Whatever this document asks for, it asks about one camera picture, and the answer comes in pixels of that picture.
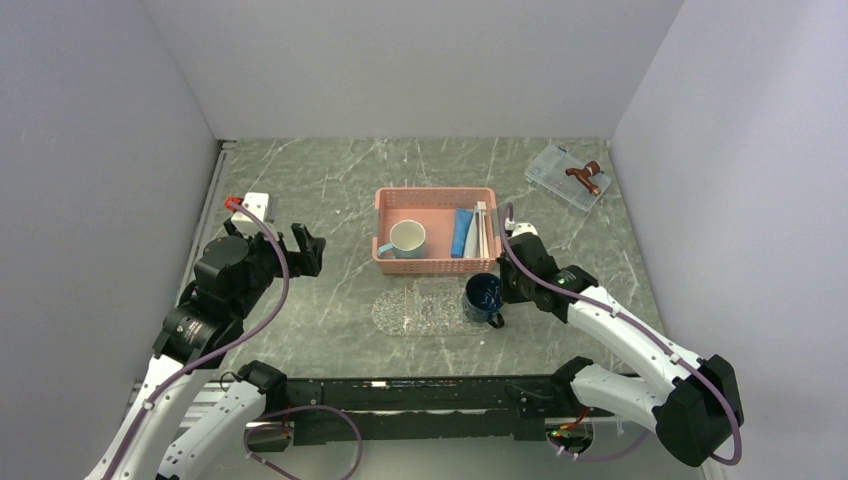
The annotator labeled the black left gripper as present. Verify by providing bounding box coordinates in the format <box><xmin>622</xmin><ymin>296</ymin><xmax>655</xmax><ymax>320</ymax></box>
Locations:
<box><xmin>226</xmin><ymin>217</ymin><xmax>325</xmax><ymax>317</ymax></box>

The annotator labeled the dark blue mug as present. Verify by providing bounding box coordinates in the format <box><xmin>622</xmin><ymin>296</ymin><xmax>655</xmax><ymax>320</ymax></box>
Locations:
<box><xmin>462</xmin><ymin>273</ymin><xmax>505</xmax><ymax>329</ymax></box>

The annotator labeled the clear textured plastic tray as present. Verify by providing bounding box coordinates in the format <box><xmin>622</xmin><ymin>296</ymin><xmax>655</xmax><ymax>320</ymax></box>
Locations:
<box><xmin>371</xmin><ymin>277</ymin><xmax>490</xmax><ymax>337</ymax></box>

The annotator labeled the light blue mug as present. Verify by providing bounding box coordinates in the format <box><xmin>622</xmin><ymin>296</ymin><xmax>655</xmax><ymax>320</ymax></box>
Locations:
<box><xmin>377</xmin><ymin>219</ymin><xmax>427</xmax><ymax>260</ymax></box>

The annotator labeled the pink plastic perforated basket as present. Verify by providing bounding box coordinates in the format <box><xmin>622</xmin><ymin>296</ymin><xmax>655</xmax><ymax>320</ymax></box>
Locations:
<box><xmin>371</xmin><ymin>187</ymin><xmax>502</xmax><ymax>275</ymax></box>

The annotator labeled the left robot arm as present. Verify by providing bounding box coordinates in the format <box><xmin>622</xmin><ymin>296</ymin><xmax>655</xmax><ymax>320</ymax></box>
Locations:
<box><xmin>88</xmin><ymin>213</ymin><xmax>326</xmax><ymax>479</ymax></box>

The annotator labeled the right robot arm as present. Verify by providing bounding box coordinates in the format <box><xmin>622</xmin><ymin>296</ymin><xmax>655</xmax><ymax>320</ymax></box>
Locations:
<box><xmin>490</xmin><ymin>224</ymin><xmax>744</xmax><ymax>467</ymax></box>

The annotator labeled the white toothbrush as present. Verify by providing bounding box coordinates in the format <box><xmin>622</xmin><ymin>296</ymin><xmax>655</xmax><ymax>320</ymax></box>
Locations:
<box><xmin>474</xmin><ymin>201</ymin><xmax>488</xmax><ymax>258</ymax></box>
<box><xmin>479</xmin><ymin>209</ymin><xmax>490</xmax><ymax>258</ymax></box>

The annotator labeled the blue toothpaste tube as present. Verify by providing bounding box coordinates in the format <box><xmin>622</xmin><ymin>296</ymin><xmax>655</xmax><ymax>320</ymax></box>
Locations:
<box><xmin>450</xmin><ymin>208</ymin><xmax>473</xmax><ymax>259</ymax></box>

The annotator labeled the clear plastic organizer box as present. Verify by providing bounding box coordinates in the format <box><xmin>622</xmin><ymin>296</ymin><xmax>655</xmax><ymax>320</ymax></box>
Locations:
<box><xmin>524</xmin><ymin>145</ymin><xmax>612</xmax><ymax>212</ymax></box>

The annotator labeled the brown copper faucet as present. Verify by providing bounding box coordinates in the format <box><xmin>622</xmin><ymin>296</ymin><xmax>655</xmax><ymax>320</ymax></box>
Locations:
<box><xmin>565</xmin><ymin>161</ymin><xmax>601</xmax><ymax>196</ymax></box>

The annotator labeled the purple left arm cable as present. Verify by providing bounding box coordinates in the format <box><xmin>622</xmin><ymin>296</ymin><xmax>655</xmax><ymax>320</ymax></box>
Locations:
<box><xmin>99</xmin><ymin>201</ymin><xmax>293</xmax><ymax>480</ymax></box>

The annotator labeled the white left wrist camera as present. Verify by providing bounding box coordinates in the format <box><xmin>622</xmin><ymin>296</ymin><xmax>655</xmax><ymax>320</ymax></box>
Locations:
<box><xmin>232</xmin><ymin>192</ymin><xmax>276</xmax><ymax>230</ymax></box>

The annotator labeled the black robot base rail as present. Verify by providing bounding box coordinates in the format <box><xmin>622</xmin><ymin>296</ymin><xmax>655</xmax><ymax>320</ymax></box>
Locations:
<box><xmin>258</xmin><ymin>375</ymin><xmax>596</xmax><ymax>452</ymax></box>

